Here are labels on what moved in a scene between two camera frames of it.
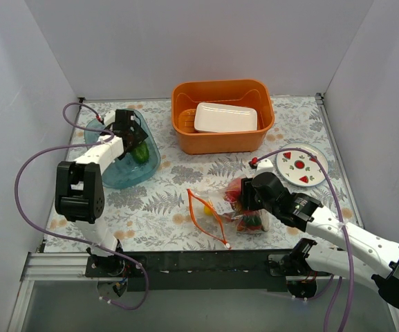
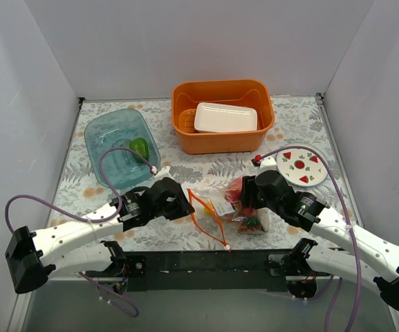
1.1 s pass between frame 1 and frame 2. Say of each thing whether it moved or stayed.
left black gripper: moved
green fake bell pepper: stayed
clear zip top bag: stayed
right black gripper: stayed
